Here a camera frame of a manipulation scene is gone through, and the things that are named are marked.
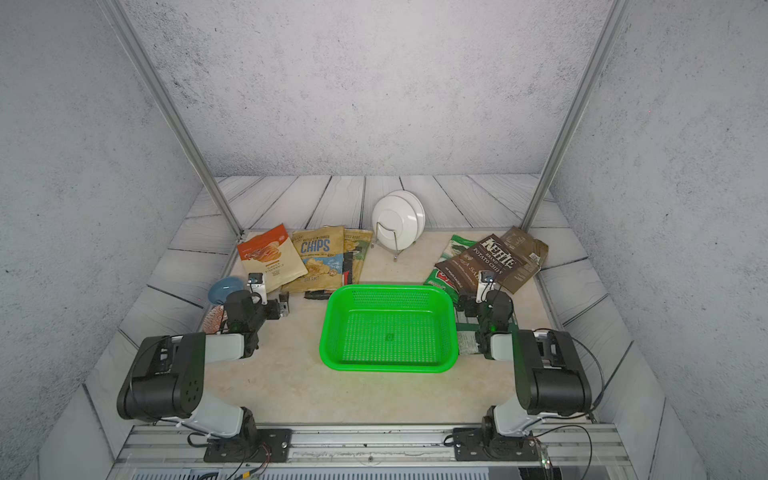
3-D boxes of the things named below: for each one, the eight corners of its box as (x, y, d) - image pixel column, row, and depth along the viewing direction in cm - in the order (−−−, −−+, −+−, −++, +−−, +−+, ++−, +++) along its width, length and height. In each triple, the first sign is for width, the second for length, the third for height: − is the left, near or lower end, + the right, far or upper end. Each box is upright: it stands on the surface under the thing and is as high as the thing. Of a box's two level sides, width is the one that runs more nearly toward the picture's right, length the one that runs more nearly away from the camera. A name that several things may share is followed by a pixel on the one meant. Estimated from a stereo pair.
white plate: (375, 255, 114) (372, 220, 100) (376, 225, 124) (374, 189, 111) (422, 255, 114) (425, 220, 100) (419, 224, 124) (422, 189, 111)
